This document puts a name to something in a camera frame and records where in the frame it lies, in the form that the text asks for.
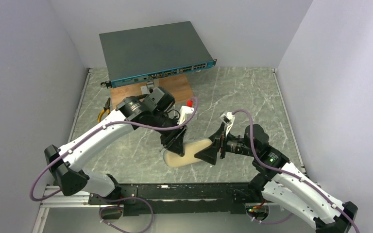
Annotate beige umbrella case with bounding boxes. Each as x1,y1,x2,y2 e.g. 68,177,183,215
163,138,212,167

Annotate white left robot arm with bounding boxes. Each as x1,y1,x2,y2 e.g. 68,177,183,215
44,87,187,197

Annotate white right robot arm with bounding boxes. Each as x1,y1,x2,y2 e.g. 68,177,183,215
194,123,358,233

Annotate wooden base board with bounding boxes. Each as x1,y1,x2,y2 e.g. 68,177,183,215
110,74,194,107

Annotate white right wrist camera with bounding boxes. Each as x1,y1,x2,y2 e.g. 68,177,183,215
220,111,235,136

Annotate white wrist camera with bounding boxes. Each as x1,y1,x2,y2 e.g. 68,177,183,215
178,100,195,124
220,111,235,136

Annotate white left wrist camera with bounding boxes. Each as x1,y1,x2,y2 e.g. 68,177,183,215
178,100,195,124

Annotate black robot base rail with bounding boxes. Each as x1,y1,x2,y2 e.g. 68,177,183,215
88,182,263,216

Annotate grey metal stand bracket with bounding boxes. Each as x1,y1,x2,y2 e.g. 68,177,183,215
140,80,159,94

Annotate yellow handled pliers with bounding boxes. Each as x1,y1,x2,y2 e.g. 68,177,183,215
97,97,111,123

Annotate grey network switch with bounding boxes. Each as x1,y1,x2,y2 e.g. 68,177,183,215
99,21,217,88

